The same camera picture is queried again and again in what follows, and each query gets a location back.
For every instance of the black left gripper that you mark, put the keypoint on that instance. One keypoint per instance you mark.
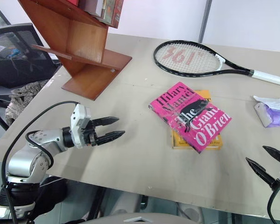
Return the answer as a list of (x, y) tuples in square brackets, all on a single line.
[(91, 136)]

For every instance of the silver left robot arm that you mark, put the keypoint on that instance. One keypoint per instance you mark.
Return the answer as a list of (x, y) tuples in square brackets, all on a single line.
[(21, 161)]

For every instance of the yellow paperback book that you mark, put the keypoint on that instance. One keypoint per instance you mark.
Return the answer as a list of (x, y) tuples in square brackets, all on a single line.
[(214, 143)]

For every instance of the pink Hilary Mantel book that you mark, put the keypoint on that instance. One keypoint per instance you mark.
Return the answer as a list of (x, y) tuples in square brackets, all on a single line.
[(191, 116)]

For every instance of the brown wooden bookshelf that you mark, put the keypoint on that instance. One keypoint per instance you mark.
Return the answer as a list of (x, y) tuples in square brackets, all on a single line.
[(84, 42)]

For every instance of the purple tissue pack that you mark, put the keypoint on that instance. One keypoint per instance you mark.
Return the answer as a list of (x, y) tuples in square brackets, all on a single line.
[(274, 115)]

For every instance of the white crumpled tissue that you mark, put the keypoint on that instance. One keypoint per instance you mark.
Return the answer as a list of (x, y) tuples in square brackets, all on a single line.
[(271, 100)]

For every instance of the black table leg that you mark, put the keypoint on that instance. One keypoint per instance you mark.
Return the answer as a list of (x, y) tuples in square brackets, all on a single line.
[(96, 203)]

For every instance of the brown patterned cloth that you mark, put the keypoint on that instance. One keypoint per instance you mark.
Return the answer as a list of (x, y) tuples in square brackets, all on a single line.
[(21, 98)]

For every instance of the white flat piece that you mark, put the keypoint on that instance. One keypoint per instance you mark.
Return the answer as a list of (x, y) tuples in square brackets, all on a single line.
[(137, 219)]

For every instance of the black white tennis racket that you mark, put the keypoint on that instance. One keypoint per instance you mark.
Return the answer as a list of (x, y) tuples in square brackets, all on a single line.
[(189, 57)]

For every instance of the black mesh office chair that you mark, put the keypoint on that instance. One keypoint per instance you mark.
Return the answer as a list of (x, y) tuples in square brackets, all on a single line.
[(7, 72)]

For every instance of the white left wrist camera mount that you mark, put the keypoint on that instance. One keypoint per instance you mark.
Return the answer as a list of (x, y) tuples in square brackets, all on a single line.
[(78, 121)]

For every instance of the grey metal post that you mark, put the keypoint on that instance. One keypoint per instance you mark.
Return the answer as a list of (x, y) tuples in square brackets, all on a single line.
[(204, 21)]

